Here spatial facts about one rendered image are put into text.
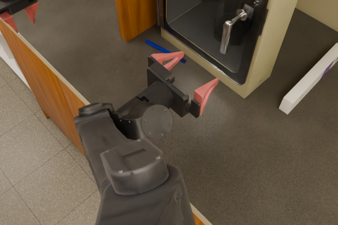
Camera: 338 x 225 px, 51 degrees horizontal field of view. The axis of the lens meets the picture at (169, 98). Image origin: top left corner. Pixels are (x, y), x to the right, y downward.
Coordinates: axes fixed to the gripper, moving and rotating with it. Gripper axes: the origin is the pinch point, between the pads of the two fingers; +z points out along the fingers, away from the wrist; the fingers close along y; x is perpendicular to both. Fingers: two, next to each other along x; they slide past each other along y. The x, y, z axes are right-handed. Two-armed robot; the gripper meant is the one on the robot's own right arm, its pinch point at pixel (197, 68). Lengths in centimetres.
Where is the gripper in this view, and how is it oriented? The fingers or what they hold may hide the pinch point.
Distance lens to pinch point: 72.6
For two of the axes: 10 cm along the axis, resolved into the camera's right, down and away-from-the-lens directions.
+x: -0.1, 5.8, 8.2
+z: 7.3, -5.6, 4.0
